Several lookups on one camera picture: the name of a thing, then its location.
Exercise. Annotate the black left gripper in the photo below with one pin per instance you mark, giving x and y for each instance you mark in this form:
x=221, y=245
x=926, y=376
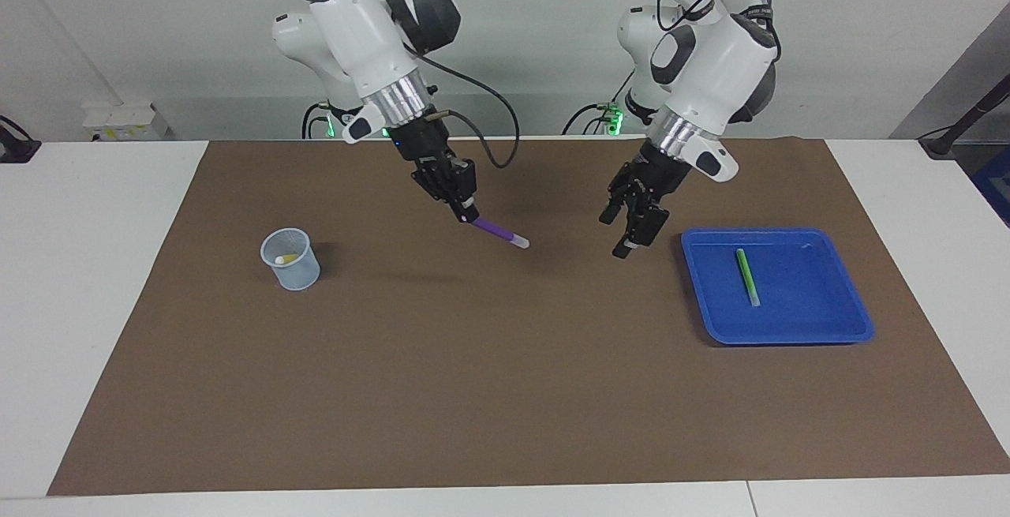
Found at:
x=647, y=185

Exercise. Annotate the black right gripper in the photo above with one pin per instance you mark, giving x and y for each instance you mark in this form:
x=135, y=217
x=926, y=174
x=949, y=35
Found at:
x=430, y=158

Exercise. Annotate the purple pen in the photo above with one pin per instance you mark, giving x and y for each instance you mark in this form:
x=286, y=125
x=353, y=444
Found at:
x=499, y=231

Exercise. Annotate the green pen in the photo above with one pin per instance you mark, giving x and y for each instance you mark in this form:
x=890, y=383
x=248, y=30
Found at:
x=748, y=276

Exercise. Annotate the yellow pen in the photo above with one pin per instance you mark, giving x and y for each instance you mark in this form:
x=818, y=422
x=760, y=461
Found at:
x=289, y=258

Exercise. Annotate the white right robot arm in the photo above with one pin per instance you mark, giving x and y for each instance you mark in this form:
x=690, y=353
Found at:
x=363, y=35

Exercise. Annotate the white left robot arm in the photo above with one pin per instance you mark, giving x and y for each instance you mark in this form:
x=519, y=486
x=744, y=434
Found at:
x=718, y=67

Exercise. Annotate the blue plastic tray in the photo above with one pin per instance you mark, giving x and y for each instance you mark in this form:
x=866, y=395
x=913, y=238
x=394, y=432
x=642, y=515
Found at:
x=805, y=312

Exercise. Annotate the brown table mat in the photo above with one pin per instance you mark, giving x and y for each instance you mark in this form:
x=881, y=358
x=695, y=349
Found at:
x=505, y=343

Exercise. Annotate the translucent plastic cup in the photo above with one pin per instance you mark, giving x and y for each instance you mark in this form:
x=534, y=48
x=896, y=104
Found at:
x=300, y=276

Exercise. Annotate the black pole stand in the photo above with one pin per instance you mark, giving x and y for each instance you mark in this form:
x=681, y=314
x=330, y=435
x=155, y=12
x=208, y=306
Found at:
x=966, y=118

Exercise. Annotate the blue crate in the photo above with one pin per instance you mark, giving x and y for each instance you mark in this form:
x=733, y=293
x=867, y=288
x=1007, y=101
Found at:
x=996, y=185

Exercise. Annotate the black clamp mount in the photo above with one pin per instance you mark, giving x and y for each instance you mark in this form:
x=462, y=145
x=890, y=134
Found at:
x=16, y=146

